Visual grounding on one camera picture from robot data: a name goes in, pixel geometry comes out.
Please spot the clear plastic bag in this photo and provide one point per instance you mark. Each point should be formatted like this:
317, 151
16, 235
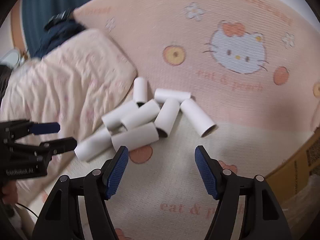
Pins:
305, 205

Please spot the brown cardboard box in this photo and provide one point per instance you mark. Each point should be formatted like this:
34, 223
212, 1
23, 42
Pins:
292, 170

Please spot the white object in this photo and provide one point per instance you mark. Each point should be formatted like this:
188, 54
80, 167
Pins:
11, 58

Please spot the pile of white paper tubes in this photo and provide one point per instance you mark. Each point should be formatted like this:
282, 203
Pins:
140, 116

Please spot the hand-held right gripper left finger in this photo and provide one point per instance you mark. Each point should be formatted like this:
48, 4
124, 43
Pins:
117, 173

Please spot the pink printed cat mat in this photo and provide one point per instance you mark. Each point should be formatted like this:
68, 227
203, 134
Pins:
175, 17

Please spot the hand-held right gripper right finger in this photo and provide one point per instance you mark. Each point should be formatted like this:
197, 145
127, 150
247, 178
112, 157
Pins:
206, 173

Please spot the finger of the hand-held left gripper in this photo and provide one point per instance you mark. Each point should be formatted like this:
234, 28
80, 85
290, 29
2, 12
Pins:
46, 128
61, 145

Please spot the dark blue cloth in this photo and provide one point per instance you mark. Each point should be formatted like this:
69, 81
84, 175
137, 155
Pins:
58, 36

